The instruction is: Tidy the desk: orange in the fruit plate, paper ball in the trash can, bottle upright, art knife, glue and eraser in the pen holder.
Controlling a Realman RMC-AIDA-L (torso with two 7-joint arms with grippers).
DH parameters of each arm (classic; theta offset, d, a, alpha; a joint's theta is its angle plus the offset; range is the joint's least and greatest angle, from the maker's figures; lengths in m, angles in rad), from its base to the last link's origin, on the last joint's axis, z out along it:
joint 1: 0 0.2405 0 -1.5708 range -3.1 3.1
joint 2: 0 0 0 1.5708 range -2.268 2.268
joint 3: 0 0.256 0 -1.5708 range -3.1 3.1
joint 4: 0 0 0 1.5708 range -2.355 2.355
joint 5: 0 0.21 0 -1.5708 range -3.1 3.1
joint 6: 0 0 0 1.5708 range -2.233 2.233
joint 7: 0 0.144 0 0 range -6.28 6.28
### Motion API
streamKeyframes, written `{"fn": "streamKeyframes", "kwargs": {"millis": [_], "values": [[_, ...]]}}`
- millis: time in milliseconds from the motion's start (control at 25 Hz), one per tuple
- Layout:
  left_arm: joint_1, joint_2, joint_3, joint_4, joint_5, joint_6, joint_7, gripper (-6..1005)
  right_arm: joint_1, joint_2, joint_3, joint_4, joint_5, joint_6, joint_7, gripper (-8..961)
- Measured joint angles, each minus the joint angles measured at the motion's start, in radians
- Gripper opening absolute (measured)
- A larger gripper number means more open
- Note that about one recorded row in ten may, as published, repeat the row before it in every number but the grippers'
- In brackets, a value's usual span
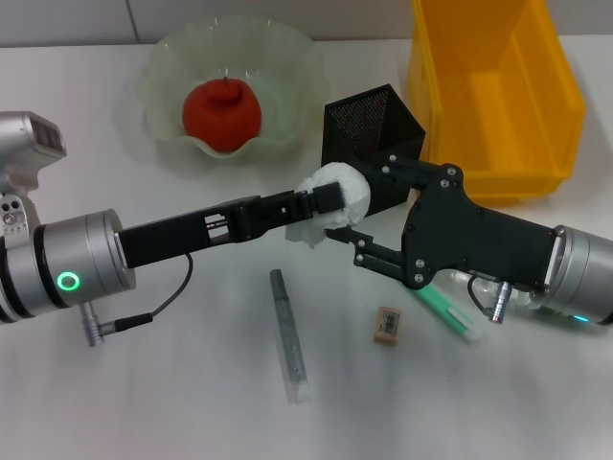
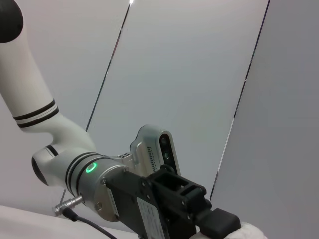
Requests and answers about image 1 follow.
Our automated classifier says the gripper cable with connector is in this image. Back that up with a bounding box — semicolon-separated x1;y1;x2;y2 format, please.
79;251;195;349
467;272;511;325

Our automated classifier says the white paper ball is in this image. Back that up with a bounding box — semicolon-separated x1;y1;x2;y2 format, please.
284;161;373;250

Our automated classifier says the translucent green glass fruit bowl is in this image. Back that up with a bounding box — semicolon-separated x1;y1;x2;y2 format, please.
138;14;331;157

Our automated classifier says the right gripper cable with connector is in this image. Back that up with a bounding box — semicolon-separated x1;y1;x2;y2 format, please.
467;272;511;325

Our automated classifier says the black mesh pen holder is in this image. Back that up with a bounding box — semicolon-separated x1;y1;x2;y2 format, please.
319;83;426;219

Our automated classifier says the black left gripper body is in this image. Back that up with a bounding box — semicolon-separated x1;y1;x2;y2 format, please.
117;194;262;269

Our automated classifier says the grey marker pen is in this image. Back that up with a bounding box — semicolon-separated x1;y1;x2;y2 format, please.
268;268;312;404

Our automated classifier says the yellow plastic bin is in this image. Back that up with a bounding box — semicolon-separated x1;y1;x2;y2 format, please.
406;0;587;200

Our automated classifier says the left gripper cable with connector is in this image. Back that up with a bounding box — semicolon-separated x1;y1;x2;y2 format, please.
79;251;195;349

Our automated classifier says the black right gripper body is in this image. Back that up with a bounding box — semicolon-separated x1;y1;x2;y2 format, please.
401;162;559;294

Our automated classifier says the red-orange fruit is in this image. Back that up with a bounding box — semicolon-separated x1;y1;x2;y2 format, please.
183;78;263;153

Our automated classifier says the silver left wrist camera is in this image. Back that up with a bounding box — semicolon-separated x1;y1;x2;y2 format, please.
0;110;67;176

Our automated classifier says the beige eraser with barcode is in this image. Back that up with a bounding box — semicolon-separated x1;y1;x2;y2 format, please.
373;306;402;346

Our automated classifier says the green pen with white end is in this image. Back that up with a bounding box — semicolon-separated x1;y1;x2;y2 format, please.
414;287;485;345

